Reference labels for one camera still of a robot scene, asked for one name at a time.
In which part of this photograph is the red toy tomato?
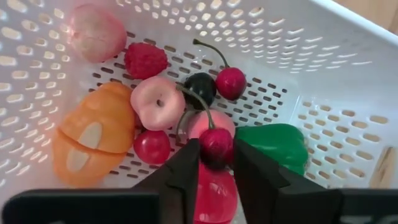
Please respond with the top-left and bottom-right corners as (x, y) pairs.
(193, 161), (239, 224)

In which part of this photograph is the white perforated plastic basket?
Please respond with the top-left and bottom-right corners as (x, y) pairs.
(0, 0), (398, 224)

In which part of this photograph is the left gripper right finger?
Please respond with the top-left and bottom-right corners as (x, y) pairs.
(233, 138), (342, 224)

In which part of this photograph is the small pink toy peach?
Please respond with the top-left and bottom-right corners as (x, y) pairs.
(68, 2), (127, 64)

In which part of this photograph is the red toy raspberry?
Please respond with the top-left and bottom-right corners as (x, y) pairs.
(124, 42), (169, 80)

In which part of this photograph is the dark red toy cherry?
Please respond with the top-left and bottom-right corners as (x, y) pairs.
(175, 83), (235, 170)

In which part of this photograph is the black toy cherry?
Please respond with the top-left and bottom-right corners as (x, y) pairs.
(182, 72), (218, 111)

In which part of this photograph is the green toy vegetable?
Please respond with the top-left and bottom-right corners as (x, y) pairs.
(234, 123), (309, 177)

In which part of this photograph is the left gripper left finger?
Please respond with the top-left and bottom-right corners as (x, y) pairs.
(132, 138), (201, 224)

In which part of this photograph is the orange toy fruit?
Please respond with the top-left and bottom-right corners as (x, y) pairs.
(52, 81), (137, 189)

